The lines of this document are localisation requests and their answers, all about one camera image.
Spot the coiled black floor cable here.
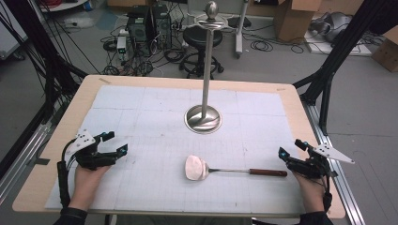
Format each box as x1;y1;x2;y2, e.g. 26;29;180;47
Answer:
250;39;274;53

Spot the black computer tower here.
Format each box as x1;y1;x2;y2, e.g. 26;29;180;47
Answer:
126;4;174;52

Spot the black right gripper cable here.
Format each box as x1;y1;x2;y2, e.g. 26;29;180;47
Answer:
321;170;333;214

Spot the person's left hand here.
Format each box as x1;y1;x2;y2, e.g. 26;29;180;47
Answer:
69;163;111;212

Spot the white metal floor stand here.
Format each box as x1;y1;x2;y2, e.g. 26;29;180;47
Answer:
234;0;252;60

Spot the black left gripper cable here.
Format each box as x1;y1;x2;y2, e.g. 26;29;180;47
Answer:
56;140;80;209

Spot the white power adapter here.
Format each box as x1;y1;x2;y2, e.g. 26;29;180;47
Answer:
115;35;128;61

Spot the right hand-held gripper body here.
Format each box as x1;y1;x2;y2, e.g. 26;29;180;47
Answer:
287;142;356;180

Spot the silver metal utensil stand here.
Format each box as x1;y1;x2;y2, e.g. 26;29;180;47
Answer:
183;0;232;135

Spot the white gridded mat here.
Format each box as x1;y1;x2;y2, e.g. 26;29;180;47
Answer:
44;84;306;216

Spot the aluminium rail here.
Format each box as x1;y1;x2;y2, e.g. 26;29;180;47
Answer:
301;95;367;225
0;102;64;205

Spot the black metal frame post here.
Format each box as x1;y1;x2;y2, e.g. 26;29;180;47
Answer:
0;0;89;179
292;0;398;137

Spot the large open cardboard box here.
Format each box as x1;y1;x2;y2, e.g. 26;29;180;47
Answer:
272;0;323;44

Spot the black round stool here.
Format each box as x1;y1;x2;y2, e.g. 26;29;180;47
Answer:
178;24;225;81

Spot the person's right hand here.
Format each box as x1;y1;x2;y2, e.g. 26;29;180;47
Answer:
292;171;327;214

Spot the spatula with brown wooden handle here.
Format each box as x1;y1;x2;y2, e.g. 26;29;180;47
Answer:
184;155;288;182

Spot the small cardboard box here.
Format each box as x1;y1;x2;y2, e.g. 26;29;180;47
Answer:
371;25;398;73

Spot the grey bag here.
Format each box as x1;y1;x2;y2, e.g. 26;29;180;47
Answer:
309;11;354;44

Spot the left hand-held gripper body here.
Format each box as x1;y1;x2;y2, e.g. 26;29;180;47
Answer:
65;128;118;172

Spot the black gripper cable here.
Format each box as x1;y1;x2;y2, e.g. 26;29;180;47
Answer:
321;170;333;214
56;140;80;209

